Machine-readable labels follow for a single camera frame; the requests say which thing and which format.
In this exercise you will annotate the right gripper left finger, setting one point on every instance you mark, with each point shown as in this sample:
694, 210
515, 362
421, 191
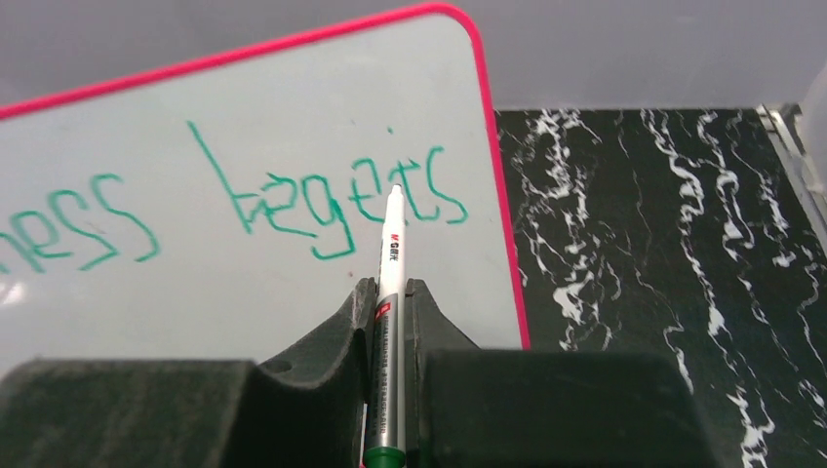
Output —
301, 408

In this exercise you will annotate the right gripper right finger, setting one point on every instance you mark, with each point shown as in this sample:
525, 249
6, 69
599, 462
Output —
475, 407

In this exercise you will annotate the white green whiteboard marker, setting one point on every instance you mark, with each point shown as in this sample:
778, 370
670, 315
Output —
385, 437

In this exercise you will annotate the pink framed whiteboard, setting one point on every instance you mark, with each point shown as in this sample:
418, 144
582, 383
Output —
222, 208

